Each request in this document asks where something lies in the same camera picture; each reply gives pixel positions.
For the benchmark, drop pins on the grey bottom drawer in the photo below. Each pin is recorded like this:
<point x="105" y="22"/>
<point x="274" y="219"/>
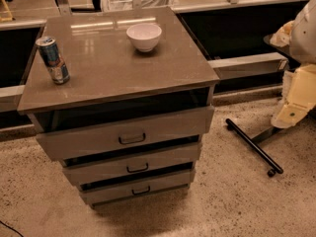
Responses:
<point x="138" y="188"/>

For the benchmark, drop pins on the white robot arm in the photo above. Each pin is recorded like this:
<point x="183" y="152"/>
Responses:
<point x="304" y="21"/>

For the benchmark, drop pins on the black rolling side table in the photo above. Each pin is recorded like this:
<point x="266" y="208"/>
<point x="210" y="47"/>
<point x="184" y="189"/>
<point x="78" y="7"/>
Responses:
<point x="256" y="145"/>

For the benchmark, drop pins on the grey top drawer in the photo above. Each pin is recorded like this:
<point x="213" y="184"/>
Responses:
<point x="94" y="139"/>

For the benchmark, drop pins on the grey rail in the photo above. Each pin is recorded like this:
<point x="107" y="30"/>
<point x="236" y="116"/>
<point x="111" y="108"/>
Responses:
<point x="10" y="97"/>
<point x="250" y="65"/>

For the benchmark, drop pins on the grey left side rail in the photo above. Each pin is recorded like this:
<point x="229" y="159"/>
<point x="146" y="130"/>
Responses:
<point x="10" y="97"/>

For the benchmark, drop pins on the grey middle drawer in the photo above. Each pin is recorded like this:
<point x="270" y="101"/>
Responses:
<point x="132" y="163"/>

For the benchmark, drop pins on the yellow object top left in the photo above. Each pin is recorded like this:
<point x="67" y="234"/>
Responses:
<point x="5" y="13"/>

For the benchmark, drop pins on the white ceramic bowl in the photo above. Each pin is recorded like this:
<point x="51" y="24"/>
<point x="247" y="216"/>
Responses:
<point x="144" y="37"/>

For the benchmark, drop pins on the wire mesh basket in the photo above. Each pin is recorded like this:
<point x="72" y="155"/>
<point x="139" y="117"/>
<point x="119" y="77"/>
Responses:
<point x="120" y="5"/>

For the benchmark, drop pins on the blue silver drink can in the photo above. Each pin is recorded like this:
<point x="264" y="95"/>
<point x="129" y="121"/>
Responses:
<point x="53" y="60"/>

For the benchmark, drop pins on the grey drawer cabinet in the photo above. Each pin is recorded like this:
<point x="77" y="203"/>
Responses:
<point x="110" y="81"/>

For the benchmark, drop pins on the grey right side rail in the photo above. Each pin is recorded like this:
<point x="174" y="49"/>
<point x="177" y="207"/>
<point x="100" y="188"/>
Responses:
<point x="250" y="65"/>

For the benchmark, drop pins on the grey drawer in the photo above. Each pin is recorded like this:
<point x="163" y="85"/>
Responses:
<point x="132" y="163"/>
<point x="94" y="139"/>
<point x="138" y="188"/>

